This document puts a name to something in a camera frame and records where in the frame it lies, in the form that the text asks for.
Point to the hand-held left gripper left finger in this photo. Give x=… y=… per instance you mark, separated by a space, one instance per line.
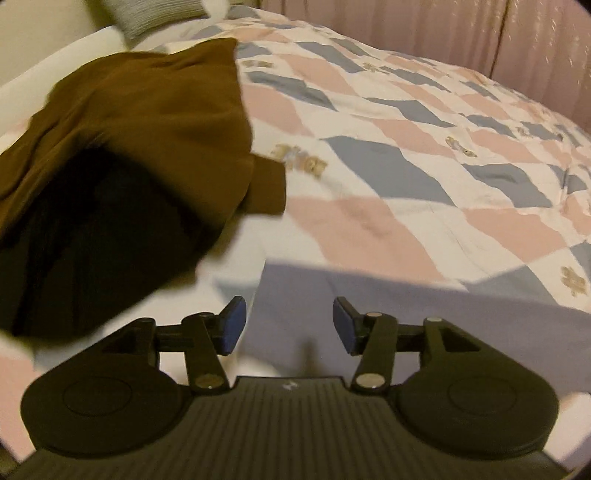
x=234 y=324

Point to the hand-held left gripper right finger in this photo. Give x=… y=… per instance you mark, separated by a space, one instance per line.
x=344 y=324

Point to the grey purple garment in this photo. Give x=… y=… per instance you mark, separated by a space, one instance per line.
x=415 y=318

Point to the brown garment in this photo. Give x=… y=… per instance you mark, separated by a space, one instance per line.
x=152 y=120

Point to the pink blue patchwork quilt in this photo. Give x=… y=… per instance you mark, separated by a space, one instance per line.
x=397 y=152

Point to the pink curtain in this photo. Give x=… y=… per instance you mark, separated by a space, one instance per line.
x=466 y=37

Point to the grey ribbed pillow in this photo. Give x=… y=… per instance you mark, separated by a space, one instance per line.
x=147 y=14

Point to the white padded bed frame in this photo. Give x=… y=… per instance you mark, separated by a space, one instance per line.
x=60 y=60

